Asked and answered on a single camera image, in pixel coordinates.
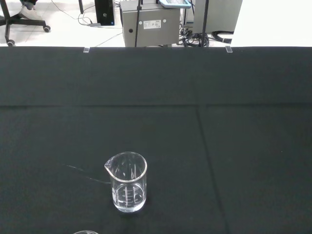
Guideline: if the black bench cloth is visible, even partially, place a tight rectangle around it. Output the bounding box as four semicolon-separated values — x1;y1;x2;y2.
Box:
0;45;312;234

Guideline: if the grey metal control box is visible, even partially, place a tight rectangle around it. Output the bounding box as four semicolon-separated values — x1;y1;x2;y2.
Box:
121;0;181;48

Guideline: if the black tripod pole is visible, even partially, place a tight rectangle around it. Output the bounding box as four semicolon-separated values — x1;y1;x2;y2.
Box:
201;0;210;47
134;0;143;47

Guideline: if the blue-framed tablet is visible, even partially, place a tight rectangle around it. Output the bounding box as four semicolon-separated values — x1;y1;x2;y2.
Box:
157;0;191;10

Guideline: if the black computer tower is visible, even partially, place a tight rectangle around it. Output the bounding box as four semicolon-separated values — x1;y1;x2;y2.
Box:
94;0;116;26

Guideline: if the grey metal cabinet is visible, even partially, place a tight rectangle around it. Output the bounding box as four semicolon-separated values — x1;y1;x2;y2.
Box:
192;0;244;35

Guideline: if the black office chair base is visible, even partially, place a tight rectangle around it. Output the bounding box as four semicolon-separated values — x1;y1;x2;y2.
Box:
0;0;52;47

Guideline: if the person's foot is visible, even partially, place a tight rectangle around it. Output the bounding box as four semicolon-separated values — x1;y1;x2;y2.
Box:
19;0;43;21

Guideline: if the black cable bundle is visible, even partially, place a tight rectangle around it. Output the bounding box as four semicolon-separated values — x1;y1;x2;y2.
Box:
179;26;210;47

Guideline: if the black coiled cable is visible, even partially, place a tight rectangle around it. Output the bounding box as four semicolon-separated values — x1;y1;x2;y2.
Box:
211;30;234;44

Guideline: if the thin floor cable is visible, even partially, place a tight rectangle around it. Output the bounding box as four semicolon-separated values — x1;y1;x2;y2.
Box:
50;0;94;26

